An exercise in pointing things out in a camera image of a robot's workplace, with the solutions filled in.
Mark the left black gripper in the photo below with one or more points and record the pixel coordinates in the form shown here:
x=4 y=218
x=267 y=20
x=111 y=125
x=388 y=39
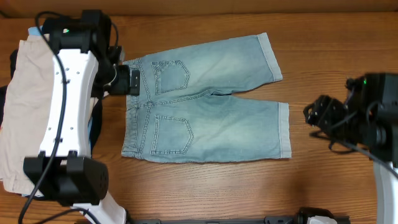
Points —
x=124 y=86

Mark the beige folded shorts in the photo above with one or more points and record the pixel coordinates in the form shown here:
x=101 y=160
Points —
x=21 y=109

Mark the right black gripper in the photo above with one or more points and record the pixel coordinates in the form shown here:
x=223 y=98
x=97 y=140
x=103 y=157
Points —
x=322 y=110

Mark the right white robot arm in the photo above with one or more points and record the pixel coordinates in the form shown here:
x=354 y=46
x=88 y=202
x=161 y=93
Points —
x=384 y=153

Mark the light blue denim shorts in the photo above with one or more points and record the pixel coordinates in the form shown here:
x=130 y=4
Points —
x=188 y=110

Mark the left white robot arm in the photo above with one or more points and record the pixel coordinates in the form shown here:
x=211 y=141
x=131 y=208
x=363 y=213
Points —
x=86 y=65

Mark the black folded garment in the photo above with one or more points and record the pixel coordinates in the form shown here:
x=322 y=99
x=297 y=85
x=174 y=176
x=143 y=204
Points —
x=96 y=124

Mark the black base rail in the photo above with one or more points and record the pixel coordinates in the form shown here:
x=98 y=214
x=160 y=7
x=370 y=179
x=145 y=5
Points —
x=266 y=220

